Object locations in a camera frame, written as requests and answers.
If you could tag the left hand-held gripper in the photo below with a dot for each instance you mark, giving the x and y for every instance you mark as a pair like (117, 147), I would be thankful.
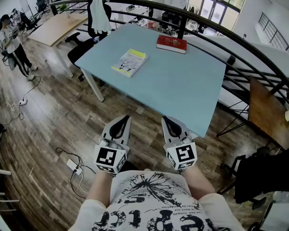
(109, 156)

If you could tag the white and yellow book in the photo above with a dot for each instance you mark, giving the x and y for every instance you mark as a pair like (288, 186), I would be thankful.
(130, 62)

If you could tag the black chair with dark jacket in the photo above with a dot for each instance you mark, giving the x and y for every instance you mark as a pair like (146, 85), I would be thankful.
(265, 172)

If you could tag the person's black trousers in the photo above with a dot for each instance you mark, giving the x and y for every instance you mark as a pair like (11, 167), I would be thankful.
(128, 166)

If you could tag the black stair railing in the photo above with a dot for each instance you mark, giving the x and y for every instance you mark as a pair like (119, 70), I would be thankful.
(277, 36)

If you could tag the white cloth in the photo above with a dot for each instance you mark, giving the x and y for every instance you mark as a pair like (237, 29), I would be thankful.
(100, 13)

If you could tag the white table leg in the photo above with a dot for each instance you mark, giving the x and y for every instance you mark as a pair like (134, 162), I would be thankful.
(92, 84)

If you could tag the dark wooden side table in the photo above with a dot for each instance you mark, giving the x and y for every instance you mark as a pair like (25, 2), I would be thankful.
(267, 112)

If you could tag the green plant in vase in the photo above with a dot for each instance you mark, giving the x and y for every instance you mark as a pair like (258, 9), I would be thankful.
(63, 8)

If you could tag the black office chair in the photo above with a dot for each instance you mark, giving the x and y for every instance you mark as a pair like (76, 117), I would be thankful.
(82, 48)

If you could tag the light wooden desk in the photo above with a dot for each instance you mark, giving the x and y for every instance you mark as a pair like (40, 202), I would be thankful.
(55, 29)

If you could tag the whiteboard on stand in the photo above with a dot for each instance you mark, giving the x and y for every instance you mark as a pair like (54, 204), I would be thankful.
(24, 4)

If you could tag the person's right forearm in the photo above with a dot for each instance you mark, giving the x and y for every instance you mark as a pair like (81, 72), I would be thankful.
(197, 182)

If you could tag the plastic water bottle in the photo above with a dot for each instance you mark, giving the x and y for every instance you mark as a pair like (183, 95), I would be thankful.
(96, 40)

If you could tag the person's left forearm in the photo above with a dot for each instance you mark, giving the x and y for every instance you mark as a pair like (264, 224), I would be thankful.
(98, 189)

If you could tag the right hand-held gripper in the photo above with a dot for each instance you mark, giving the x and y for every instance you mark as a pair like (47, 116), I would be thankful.
(183, 154)

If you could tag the person's white printed t-shirt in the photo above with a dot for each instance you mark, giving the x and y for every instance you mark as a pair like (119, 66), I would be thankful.
(154, 206)

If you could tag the red hardcover book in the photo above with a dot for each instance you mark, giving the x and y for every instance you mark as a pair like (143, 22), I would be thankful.
(172, 43)

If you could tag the glass double door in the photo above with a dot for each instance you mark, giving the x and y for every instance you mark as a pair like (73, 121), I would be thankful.
(213, 11)

